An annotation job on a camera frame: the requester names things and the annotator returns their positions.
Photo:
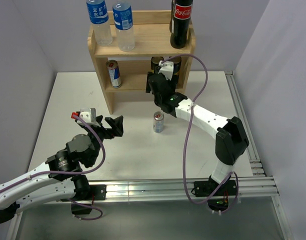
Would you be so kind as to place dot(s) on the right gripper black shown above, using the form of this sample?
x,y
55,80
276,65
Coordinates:
x,y
173,84

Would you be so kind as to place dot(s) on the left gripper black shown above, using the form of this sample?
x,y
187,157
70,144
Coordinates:
x,y
116,124

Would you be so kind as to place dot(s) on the dark green beverage can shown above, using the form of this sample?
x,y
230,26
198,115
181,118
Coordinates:
x,y
155,60

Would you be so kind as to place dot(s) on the black yellow beverage can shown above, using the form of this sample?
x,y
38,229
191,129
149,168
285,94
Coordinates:
x,y
177,61

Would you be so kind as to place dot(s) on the silver slim beverage can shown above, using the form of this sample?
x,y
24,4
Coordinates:
x,y
158,122

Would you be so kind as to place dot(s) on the blue silver energy drink can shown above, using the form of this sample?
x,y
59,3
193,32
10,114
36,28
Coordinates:
x,y
114,73

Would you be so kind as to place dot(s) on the small water bottle blue cap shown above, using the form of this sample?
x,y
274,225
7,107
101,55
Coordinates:
x,y
123,20

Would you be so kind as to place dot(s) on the water bottle blue label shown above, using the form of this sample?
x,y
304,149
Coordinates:
x,y
99,18

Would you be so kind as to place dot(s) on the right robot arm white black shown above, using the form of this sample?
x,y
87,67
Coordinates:
x,y
229,134

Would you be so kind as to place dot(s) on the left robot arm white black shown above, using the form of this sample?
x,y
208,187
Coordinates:
x,y
62,175

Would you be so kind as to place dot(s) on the wooden two-tier shelf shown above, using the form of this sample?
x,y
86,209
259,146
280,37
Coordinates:
x,y
152,39

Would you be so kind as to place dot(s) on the Coca-Cola bottle red label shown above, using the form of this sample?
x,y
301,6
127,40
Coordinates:
x,y
181,11

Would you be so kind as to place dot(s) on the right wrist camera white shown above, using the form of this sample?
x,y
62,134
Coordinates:
x,y
166,69

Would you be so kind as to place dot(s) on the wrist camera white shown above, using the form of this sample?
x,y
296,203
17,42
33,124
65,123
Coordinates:
x,y
166,69
88,115

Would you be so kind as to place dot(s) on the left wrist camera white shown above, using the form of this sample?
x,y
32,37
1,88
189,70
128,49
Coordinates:
x,y
88,115

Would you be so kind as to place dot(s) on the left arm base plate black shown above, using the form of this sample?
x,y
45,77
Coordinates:
x,y
95,192

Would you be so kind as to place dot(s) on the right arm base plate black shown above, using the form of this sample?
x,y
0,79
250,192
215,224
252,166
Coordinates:
x,y
205,188

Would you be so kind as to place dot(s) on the aluminium rail frame right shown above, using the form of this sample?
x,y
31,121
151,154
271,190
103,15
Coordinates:
x,y
254,159

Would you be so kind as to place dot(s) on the aluminium rail frame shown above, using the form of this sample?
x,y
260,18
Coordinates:
x,y
144,191
254,159

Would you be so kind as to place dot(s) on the aluminium rail frame front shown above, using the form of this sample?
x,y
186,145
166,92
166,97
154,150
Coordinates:
x,y
144,191

